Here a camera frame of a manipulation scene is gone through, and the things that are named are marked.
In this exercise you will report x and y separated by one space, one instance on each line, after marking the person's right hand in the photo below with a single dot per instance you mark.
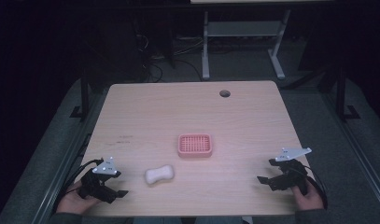
310 199

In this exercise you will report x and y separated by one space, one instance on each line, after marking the white metal table frame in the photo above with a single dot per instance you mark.
243 28

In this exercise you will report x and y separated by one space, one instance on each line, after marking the pink soap dish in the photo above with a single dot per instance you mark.
195 145

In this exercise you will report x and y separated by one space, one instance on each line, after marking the person's left hand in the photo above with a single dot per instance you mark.
74 200

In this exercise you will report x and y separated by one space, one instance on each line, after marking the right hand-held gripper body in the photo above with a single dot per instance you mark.
289 179

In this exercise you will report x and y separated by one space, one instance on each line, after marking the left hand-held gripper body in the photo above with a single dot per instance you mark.
95 185

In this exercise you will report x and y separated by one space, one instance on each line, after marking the white soap bar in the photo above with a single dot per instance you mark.
159 174

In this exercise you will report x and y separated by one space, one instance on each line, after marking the black metal stand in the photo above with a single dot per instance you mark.
341 93
84 96

